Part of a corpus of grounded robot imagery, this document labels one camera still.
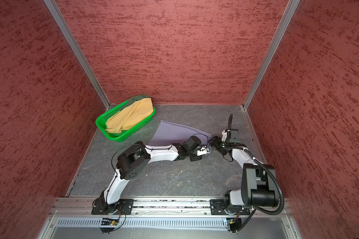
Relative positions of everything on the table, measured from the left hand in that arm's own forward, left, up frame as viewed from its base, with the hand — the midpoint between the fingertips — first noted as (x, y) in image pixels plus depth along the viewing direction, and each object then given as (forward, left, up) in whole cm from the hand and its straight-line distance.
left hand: (200, 152), depth 93 cm
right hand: (+2, -7, +4) cm, 8 cm away
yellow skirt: (+24, +50, +7) cm, 56 cm away
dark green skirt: (+40, +51, +8) cm, 65 cm away
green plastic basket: (+19, +69, +4) cm, 72 cm away
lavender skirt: (+15, +23, -2) cm, 27 cm away
